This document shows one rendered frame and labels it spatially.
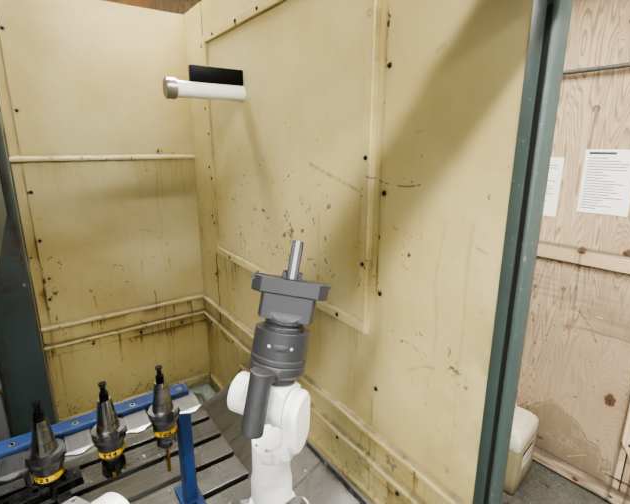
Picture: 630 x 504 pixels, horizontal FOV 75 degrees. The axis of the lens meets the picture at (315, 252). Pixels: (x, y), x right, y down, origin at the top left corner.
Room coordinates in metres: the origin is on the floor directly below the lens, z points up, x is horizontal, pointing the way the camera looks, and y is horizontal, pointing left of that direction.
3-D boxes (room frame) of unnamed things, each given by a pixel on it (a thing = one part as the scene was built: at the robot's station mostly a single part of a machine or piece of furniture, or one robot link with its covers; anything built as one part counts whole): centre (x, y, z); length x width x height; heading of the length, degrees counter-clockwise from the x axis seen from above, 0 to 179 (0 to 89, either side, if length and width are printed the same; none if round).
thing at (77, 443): (0.69, 0.47, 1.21); 0.07 x 0.05 x 0.01; 35
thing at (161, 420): (0.79, 0.34, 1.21); 0.06 x 0.06 x 0.03
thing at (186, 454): (0.86, 0.32, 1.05); 0.10 x 0.05 x 0.30; 35
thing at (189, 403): (0.82, 0.29, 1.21); 0.07 x 0.05 x 0.01; 35
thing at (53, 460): (0.66, 0.52, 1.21); 0.06 x 0.06 x 0.03
